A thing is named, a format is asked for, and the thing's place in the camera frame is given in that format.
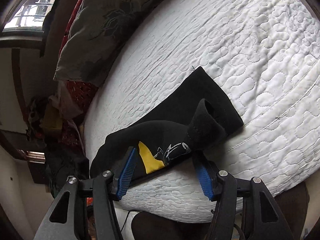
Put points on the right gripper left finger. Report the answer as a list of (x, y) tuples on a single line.
[(123, 172)]

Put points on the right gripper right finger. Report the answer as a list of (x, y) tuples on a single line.
[(206, 172)]

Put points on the black pants yellow patch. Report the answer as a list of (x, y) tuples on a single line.
[(195, 117)]

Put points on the brown trousered knee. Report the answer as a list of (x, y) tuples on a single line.
[(151, 227)]

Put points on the red floral blanket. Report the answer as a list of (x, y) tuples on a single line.
[(74, 96)]

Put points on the grey floral pillow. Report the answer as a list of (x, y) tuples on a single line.
[(103, 27)]

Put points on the window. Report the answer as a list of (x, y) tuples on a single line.
[(29, 16)]

